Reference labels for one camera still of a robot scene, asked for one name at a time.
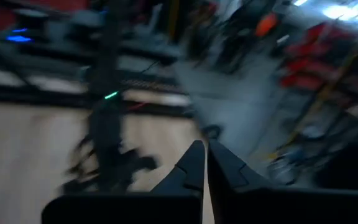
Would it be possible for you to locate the black aluminium table frame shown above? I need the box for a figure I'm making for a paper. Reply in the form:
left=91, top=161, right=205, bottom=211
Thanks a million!
left=0, top=82, right=198, bottom=119

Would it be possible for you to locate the red storage bin rack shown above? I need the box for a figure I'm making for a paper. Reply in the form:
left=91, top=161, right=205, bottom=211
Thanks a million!
left=279, top=23, right=356, bottom=91

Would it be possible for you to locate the black cable loop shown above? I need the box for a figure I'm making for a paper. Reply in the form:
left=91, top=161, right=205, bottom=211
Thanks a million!
left=202, top=124, right=224, bottom=139

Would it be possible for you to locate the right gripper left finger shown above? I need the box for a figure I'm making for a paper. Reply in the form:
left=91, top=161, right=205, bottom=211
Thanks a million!
left=41, top=139, right=206, bottom=224

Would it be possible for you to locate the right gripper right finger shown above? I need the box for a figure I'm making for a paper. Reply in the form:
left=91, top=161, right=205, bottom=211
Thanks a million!
left=207, top=139, right=358, bottom=224

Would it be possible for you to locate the red wire stub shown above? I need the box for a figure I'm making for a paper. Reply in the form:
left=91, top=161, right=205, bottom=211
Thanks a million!
left=127, top=102, right=149, bottom=111

